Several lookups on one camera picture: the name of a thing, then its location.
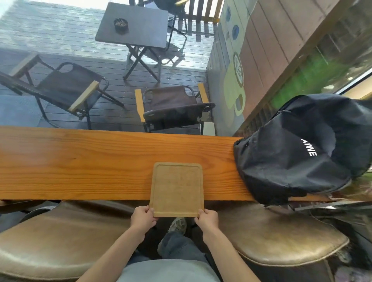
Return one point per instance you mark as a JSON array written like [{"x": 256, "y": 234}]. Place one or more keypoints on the black round ashtray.
[{"x": 121, "y": 26}]

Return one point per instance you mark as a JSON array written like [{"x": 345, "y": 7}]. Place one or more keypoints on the brown folding armchair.
[{"x": 171, "y": 98}]

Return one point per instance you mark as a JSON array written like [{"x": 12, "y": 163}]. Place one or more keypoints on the person's right forearm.
[{"x": 229, "y": 258}]

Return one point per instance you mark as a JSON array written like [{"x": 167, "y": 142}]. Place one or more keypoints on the black backpack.
[{"x": 290, "y": 162}]

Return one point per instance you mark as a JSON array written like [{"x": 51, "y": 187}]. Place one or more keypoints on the black folding outdoor table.
[{"x": 145, "y": 23}]

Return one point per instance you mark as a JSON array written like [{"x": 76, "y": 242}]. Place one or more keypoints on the person's grey shirt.
[{"x": 168, "y": 271}]

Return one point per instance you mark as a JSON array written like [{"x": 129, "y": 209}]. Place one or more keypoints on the person's right white sneaker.
[{"x": 178, "y": 225}]

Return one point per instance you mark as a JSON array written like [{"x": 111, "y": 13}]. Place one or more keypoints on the person's blue jeans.
[{"x": 177, "y": 247}]

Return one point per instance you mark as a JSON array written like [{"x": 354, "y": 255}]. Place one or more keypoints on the person's right hand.
[{"x": 209, "y": 223}]

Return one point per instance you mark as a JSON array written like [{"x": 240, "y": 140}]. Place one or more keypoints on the person's left hand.
[{"x": 143, "y": 220}]

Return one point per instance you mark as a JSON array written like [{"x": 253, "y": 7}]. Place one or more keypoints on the black folding armchair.
[{"x": 66, "y": 84}]

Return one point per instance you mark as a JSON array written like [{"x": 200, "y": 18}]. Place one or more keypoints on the person's left forearm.
[{"x": 113, "y": 258}]

